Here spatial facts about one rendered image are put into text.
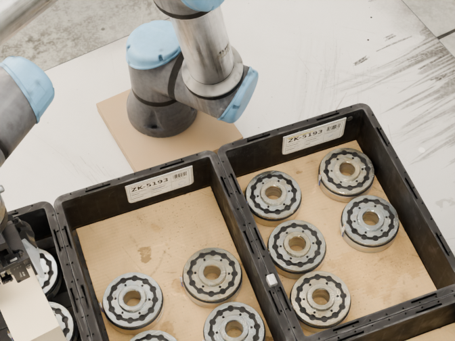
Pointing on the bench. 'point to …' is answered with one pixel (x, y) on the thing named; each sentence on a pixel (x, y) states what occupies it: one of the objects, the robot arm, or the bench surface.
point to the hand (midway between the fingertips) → (8, 270)
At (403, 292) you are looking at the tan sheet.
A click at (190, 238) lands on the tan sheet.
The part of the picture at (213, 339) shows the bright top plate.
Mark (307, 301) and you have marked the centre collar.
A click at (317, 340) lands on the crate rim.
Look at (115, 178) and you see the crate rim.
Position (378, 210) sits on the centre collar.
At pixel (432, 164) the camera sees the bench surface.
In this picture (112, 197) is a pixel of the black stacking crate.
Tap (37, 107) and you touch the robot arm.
